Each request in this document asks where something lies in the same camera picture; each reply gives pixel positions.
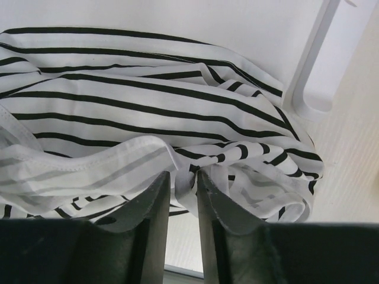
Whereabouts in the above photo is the white clothes rack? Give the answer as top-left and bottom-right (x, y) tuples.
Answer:
(282, 1), (378, 122)

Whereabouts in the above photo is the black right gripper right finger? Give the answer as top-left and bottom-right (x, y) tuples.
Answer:
(197, 172), (378, 283)

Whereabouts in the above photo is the white black-striped tank top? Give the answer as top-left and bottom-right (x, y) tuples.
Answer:
(1, 27), (324, 222)

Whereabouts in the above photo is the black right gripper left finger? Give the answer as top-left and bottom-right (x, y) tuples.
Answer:
(1, 172), (170, 283)

